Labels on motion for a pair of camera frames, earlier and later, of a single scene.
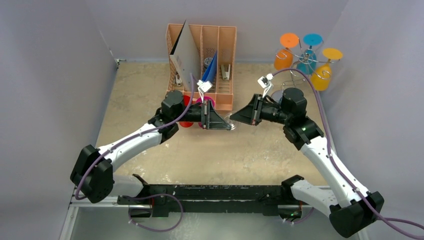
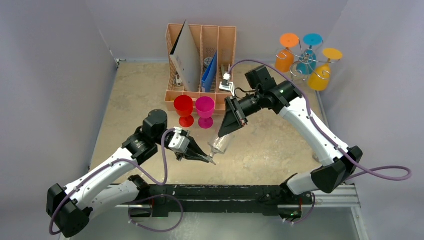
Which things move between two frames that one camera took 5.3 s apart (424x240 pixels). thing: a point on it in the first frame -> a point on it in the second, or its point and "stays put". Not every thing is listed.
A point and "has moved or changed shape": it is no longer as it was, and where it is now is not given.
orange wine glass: (283, 57) stays put
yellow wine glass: (321, 75) stays put
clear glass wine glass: (231, 122) has moved or changed shape
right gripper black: (258, 110) -> (234, 112)
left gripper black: (213, 120) -> (193, 149)
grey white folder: (185, 57) stays put
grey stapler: (226, 75) stays put
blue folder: (210, 74) stays put
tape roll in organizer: (207, 61) stays put
